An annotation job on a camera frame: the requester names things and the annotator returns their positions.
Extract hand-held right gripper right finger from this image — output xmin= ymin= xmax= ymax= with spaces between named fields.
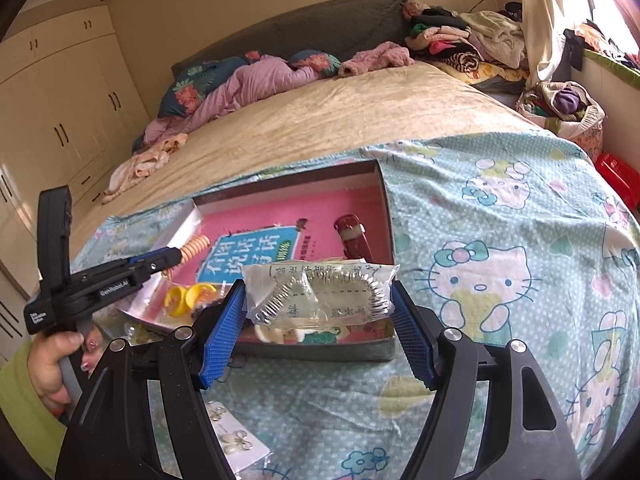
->
xmin=391 ymin=280 xmax=583 ymax=480

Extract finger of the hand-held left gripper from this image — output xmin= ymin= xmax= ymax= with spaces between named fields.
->
xmin=127 ymin=251 xmax=182 ymax=281
xmin=117 ymin=247 xmax=176 ymax=267

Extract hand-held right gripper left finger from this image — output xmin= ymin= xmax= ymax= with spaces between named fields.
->
xmin=54 ymin=280 xmax=247 ymax=480

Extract orange coil hair tie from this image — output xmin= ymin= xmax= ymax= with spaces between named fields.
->
xmin=162 ymin=234 xmax=207 ymax=278

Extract yellow hair rings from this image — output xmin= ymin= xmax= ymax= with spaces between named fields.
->
xmin=165 ymin=283 xmax=217 ymax=318

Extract cream claw hair clip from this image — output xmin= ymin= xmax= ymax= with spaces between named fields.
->
xmin=252 ymin=324 xmax=346 ymax=346

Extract grey cardboard box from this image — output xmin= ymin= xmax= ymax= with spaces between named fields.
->
xmin=117 ymin=159 xmax=398 ymax=363

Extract silver comb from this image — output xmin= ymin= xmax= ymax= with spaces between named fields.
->
xmin=241 ymin=258 xmax=401 ymax=333

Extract dark red hair clip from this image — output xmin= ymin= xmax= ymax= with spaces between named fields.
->
xmin=334 ymin=213 xmax=373 ymax=263

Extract person's left hand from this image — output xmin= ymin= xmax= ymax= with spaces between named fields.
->
xmin=27 ymin=332 xmax=101 ymax=416

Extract pale crumpled clothing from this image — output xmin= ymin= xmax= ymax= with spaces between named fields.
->
xmin=102 ymin=132 xmax=190 ymax=204

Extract white earrings packet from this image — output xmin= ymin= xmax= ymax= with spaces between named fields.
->
xmin=202 ymin=400 xmax=273 ymax=480

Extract printed cartoon blanket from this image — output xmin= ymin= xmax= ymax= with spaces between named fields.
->
xmin=70 ymin=130 xmax=640 ymax=480

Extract cream wardrobe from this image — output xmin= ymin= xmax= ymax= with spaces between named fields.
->
xmin=0 ymin=5 xmax=151 ymax=361

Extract pink book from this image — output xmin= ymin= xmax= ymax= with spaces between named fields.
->
xmin=145 ymin=182 xmax=393 ymax=341

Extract large floral pillow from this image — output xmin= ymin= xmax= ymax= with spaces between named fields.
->
xmin=159 ymin=55 xmax=251 ymax=116

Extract pink quilt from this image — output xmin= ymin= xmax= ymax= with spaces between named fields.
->
xmin=132 ymin=55 xmax=321 ymax=153

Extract beige bedspread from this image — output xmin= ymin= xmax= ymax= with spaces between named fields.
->
xmin=70 ymin=62 xmax=551 ymax=256

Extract small floral pillow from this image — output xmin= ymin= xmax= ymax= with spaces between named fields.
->
xmin=290 ymin=50 xmax=341 ymax=78

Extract red plastic box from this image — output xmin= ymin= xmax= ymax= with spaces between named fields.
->
xmin=594 ymin=152 xmax=640 ymax=208

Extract yellow patterned bedding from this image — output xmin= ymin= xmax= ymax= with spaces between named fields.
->
xmin=435 ymin=60 xmax=531 ymax=93

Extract basket of clothes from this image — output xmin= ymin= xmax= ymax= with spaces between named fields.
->
xmin=516 ymin=81 xmax=606 ymax=158

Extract pink fluffy garment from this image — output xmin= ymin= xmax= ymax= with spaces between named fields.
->
xmin=339 ymin=42 xmax=416 ymax=77

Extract dark grey headboard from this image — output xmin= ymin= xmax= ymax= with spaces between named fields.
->
xmin=171 ymin=0 xmax=408 ymax=76

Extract pile of clothes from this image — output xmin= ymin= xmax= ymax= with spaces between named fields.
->
xmin=402 ymin=0 xmax=526 ymax=68

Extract clothes on window sill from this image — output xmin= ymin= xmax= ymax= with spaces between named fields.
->
xmin=565 ymin=20 xmax=640 ymax=68

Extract cream curtain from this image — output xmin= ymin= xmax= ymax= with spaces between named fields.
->
xmin=517 ymin=0 xmax=586 ymax=86

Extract window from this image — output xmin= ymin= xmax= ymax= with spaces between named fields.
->
xmin=565 ymin=0 xmax=640 ymax=61

